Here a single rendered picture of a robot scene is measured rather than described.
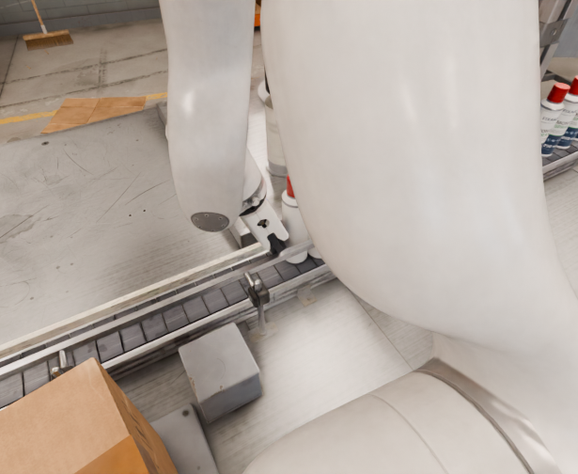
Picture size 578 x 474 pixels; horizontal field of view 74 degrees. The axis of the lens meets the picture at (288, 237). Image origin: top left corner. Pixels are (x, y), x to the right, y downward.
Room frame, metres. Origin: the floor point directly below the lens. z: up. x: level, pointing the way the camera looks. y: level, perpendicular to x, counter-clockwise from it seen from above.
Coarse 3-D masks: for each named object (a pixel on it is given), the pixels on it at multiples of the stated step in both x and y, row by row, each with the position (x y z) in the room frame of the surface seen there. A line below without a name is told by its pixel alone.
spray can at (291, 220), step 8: (288, 176) 0.51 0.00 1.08; (288, 184) 0.50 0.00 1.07; (288, 192) 0.50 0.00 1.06; (288, 200) 0.50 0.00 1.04; (288, 208) 0.49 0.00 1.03; (296, 208) 0.49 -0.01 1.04; (288, 216) 0.49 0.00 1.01; (296, 216) 0.49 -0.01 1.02; (288, 224) 0.49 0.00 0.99; (296, 224) 0.49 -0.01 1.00; (304, 224) 0.49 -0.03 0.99; (288, 232) 0.49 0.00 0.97; (296, 232) 0.49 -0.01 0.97; (304, 232) 0.49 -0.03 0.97; (288, 240) 0.49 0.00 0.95; (296, 240) 0.49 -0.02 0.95; (304, 240) 0.49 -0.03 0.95; (296, 256) 0.49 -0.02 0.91; (304, 256) 0.49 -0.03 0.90
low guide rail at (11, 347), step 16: (224, 256) 0.48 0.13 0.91; (240, 256) 0.48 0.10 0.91; (192, 272) 0.44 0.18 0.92; (208, 272) 0.45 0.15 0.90; (144, 288) 0.40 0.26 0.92; (160, 288) 0.41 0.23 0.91; (112, 304) 0.37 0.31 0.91; (128, 304) 0.38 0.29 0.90; (64, 320) 0.34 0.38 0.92; (80, 320) 0.34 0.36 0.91; (32, 336) 0.31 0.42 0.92; (48, 336) 0.32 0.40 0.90; (0, 352) 0.28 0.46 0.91; (16, 352) 0.29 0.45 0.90
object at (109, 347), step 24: (576, 144) 0.92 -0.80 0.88; (240, 264) 0.49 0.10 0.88; (288, 264) 0.49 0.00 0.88; (312, 264) 0.49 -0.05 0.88; (192, 288) 0.43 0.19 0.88; (240, 288) 0.43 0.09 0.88; (120, 312) 0.38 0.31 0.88; (168, 312) 0.38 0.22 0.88; (192, 312) 0.38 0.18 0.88; (72, 336) 0.33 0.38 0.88; (120, 336) 0.33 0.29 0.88; (144, 336) 0.33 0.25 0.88; (48, 360) 0.28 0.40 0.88; (72, 360) 0.28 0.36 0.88; (0, 384) 0.24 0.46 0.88; (24, 384) 0.24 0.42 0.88; (0, 408) 0.21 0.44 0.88
